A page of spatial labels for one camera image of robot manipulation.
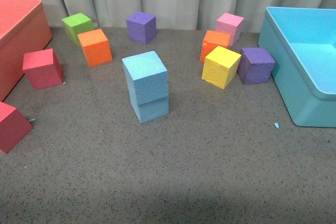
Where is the pink plastic bin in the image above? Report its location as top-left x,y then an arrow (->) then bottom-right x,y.
1,0 -> 52,101

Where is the purple foam block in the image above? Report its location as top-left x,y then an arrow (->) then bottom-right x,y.
237,47 -> 276,84
126,12 -> 156,45

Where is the green foam block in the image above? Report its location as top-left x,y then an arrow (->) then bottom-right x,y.
61,13 -> 94,46

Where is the orange foam block right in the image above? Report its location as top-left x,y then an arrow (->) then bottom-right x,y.
199,30 -> 230,63

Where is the light blue foam block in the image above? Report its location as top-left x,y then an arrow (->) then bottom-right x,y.
122,51 -> 169,105
131,96 -> 169,123

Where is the dark red foam block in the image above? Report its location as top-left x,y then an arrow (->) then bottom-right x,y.
23,48 -> 63,90

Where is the light blue plastic bin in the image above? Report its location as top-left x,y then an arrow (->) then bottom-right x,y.
258,7 -> 335,127

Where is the purple foam block right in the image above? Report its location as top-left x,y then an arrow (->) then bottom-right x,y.
237,47 -> 276,84

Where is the red foam block front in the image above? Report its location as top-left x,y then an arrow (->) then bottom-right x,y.
1,102 -> 33,154

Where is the orange foam block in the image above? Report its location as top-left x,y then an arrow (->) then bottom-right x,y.
199,30 -> 230,63
78,29 -> 113,67

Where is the yellow foam block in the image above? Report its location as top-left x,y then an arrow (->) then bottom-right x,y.
202,46 -> 241,89

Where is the orange foam block left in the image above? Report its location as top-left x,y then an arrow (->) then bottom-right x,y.
78,29 -> 113,67

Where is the purple foam block rear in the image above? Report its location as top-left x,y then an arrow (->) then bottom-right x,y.
126,12 -> 156,45

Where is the pink foam block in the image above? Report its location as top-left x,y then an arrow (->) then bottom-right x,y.
215,13 -> 244,46

